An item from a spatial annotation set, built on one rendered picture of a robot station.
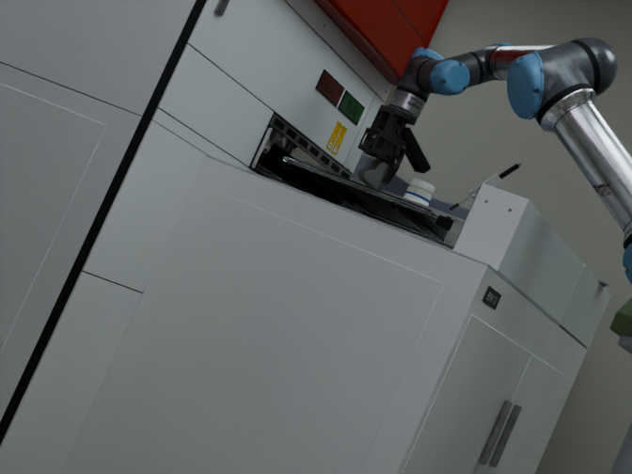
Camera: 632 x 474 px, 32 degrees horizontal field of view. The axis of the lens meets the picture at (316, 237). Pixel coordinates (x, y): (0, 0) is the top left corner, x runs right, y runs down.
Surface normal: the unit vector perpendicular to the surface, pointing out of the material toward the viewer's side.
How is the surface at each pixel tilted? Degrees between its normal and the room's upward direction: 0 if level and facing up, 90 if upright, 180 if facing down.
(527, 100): 126
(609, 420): 90
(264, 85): 90
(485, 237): 90
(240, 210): 90
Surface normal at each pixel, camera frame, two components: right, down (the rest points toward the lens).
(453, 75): 0.41, 0.18
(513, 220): -0.40, -0.24
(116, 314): 0.82, 0.33
